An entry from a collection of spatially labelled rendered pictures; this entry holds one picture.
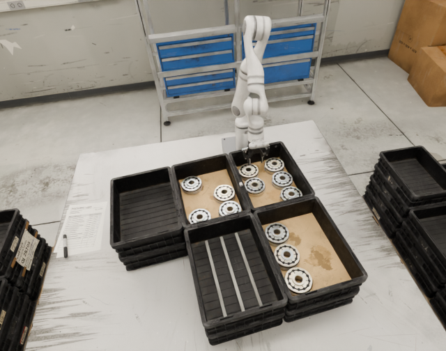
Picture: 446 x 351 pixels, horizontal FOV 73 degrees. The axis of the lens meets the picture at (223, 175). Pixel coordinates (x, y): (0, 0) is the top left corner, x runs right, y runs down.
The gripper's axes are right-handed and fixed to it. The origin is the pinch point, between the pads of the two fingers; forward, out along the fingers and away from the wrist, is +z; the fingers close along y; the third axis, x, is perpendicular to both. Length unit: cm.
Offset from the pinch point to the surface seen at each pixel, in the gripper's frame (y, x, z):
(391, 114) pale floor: -179, -136, 93
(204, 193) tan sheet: 27.8, 7.1, 9.9
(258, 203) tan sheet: 3.1, 18.6, 10.2
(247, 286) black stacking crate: 17, 58, 11
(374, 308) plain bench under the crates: -32, 70, 24
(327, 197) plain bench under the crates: -36.0, 12.1, 23.5
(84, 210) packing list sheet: 94, -6, 22
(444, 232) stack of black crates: -107, 27, 56
